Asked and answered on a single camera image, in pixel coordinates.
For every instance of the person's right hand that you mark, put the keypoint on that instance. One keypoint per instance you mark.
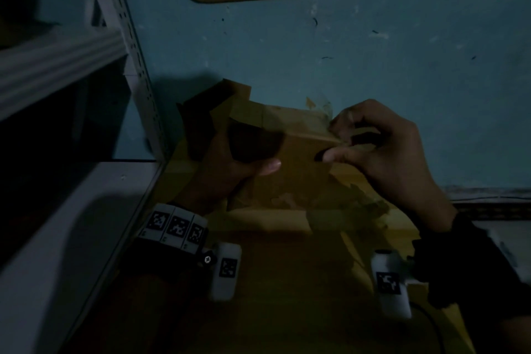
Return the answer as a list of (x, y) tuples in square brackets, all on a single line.
[(398, 158)]

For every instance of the person's left hand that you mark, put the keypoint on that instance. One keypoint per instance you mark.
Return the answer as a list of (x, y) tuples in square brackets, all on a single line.
[(215, 179)]

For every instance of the brown cardboard box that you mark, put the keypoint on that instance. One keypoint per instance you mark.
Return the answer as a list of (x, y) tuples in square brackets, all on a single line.
[(298, 167), (199, 117)]

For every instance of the person's left forearm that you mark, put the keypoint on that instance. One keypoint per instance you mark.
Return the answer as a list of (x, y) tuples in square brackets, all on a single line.
[(132, 320)]

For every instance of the person's right forearm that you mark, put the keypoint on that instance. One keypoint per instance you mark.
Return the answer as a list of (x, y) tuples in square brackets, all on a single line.
[(516, 335)]

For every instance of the black left wristband with markers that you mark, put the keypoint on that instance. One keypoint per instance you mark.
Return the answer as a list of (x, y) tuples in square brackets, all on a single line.
[(170, 241)]

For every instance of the black wristband with markers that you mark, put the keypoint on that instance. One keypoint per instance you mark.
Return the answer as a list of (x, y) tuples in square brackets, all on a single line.
[(468, 266), (170, 241)]

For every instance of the black patterned strip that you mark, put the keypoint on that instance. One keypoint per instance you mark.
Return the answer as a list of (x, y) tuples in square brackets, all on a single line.
[(493, 204)]

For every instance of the black right wristband with markers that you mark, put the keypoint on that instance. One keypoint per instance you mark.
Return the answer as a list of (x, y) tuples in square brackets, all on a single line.
[(468, 266)]

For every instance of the white metal shelf rack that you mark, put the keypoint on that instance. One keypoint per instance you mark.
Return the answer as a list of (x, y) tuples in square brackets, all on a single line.
[(62, 71)]

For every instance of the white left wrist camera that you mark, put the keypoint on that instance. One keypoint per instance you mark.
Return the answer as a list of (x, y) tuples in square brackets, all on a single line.
[(226, 270)]

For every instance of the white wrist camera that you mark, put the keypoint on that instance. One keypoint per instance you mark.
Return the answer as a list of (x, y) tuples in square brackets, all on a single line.
[(390, 287), (226, 270)]

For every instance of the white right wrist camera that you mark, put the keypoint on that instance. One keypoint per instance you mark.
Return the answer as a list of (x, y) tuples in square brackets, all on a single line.
[(390, 287)]

